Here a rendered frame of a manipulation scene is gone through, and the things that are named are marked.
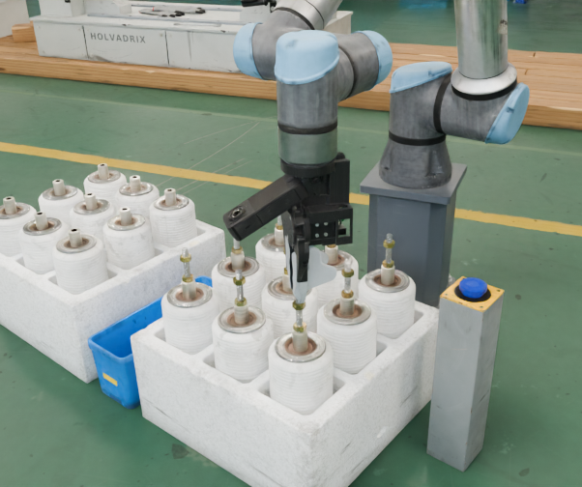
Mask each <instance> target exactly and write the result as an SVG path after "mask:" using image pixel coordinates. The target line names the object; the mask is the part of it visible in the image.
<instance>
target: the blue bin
mask: <svg viewBox="0 0 582 487"><path fill-rule="evenodd" d="M195 282H199V283H203V284H206V285H208V286H210V287H211V288H213V280H212V278H210V277H208V276H205V275H201V276H198V277H196V278H195ZM163 297H164V296H162V297H160V298H159V299H157V300H155V301H152V302H151V303H149V304H147V305H145V306H143V307H142V308H140V309H138V310H136V311H134V312H133V313H132V314H130V315H128V316H126V317H125V318H123V319H121V320H119V321H117V322H116V323H114V324H112V325H110V326H108V327H106V328H105V329H102V330H100V331H98V332H97V333H95V334H93V335H91V336H90V337H89V338H88V340H87V341H88V347H89V348H90V349H91V350H92V353H93V357H94V361H95V364H96V368H97V372H98V376H99V380H100V384H101V388H102V392H103V393H105V394H106V395H108V396H109V397H111V398H112V399H114V400H115V401H117V402H118V403H120V404H121V405H123V406H124V407H126V408H127V409H134V408H136V407H138V406H139V405H141V403H140V397H139V390H138V384H137V379H136V372H135V366H134V360H133V354H132V347H131V336H132V335H133V334H135V333H137V332H138V331H140V330H142V329H146V328H147V327H148V326H149V325H151V324H153V323H154V322H156V321H157V320H158V319H160V318H162V308H161V300H162V298H163Z"/></svg>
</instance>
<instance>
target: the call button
mask: <svg viewBox="0 0 582 487"><path fill-rule="evenodd" d="M459 290H460V291H461V293H462V294H463V295H464V296H466V297H468V298H480V297H482V296H483V294H485V293H486V291H487V284H486V283H485V282H484V281H483V280H481V279H478V278H474V277H469V278H465V279H462V280H461V281H460V282H459Z"/></svg>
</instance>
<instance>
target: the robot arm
mask: <svg viewBox="0 0 582 487"><path fill-rule="evenodd" d="M341 2H342V0H279V2H278V3H277V5H276V7H275V8H274V9H273V11H272V13H271V14H270V15H269V17H268V18H267V20H266V21H265V22H264V23H261V22H255V23H249V24H247V25H245V26H243V27H242V28H241V29H240V30H239V31H238V33H237V35H236V37H235V40H234V43H233V57H234V61H235V64H236V65H237V68H238V69H239V70H240V71H241V72H242V73H244V74H246V75H249V76H252V77H256V78H260V79H262V80H265V81H267V80H273V81H276V103H277V133H278V154H279V156H280V169H281V171H282V172H284V173H285V174H284V175H283V176H281V177H280V178H278V179H277V180H275V181H274V182H272V183H271V184H269V185H268V186H266V187H264V188H263V189H261V190H260V191H258V192H256V193H255V194H253V195H252V196H250V197H249V198H248V199H247V200H245V201H244V202H242V203H241V204H239V205H238V206H236V207H235V208H233V209H231V210H230V211H228V212H227V213H225V214H224V215H223V222H224V224H225V226H226V228H227V230H228V231H229V233H230V234H231V236H232V237H233V238H234V239H235V240H236V241H238V242H240V241H241V240H243V239H244V238H246V237H247V236H249V235H250V234H252V233H253V232H255V231H256V230H258V229H259V228H261V227H263V226H264V225H266V224H267V223H269V222H270V221H272V220H273V219H275V218H276V217H278V216H279V215H281V221H282V227H283V238H284V248H285V257H286V263H287V270H288V276H289V283H290V288H291V289H292V291H293V294H294V296H295V297H296V299H297V300H298V301H299V303H304V302H305V300H306V292H307V291H308V290H309V289H311V288H314V287H316V286H319V285H322V284H324V283H327V282H330V281H332V280H334V279H335V277H336V268H335V267H333V266H330V265H327V263H328V261H329V256H328V254H327V253H325V252H322V251H320V250H319V249H318V248H316V247H313V246H314V245H318V244H322V245H329V244H335V245H341V244H352V243H353V207H352V206H351V205H350V203H349V188H350V160H349V159H348V158H346V157H345V155H344V154H343V153H342V152H338V151H337V105H338V103H339V102H340V101H343V100H347V99H349V98H351V97H353V96H355V95H357V94H359V93H361V92H366V91H369V90H371V89H373V88H374V87H375V86H376V85H377V84H379V83H381V82H383V81H384V80H385V79H386V78H387V77H388V75H389V74H390V72H391V69H392V65H393V54H392V50H391V48H390V45H389V44H388V42H387V41H386V39H385V38H384V37H383V36H381V35H380V34H378V33H376V32H374V31H356V32H354V33H352V34H350V35H342V34H335V33H330V32H326V31H323V30H324V28H325V27H326V25H327V24H328V22H329V21H330V19H331V18H332V16H333V14H334V13H335V11H336V9H337V8H338V6H339V5H340V3H341ZM454 12H455V27H456V41H457V55H458V68H457V69H455V71H454V72H453V73H451V72H452V68H451V64H450V63H447V62H421V63H415V64H410V65H406V66H403V67H400V68H398V69H396V70H395V71H394V72H393V75H392V84H391V89H390V93H391V99H390V121H389V140H388V142H387V145H386V148H385V150H384V153H383V155H382V157H381V160H380V162H379V177H380V178H381V180H383V181H384V182H386V183H388V184H390V185H393V186H399V187H404V188H414V189H423V188H433V187H437V186H442V185H444V184H446V183H448V182H449V181H450V180H451V172H452V166H451V159H450V155H449V151H448V147H447V143H446V136H447V135H452V136H457V137H462V138H467V139H472V140H477V141H481V142H484V143H485V144H488V143H492V144H499V145H504V144H507V143H509V142H510V141H511V140H512V138H513V137H514V136H515V135H516V133H517V132H518V130H519V128H520V126H521V124H522V121H523V119H524V116H525V113H526V110H527V106H528V102H529V96H530V90H529V87H528V85H526V84H524V83H523V82H520V83H517V71H516V68H515V66H514V65H513V64H511V63H510V62H508V4H507V0H454ZM342 207H343V208H342ZM346 218H350V231H349V236H342V237H339V235H346V227H345V226H344V225H343V224H341V221H344V219H346Z"/></svg>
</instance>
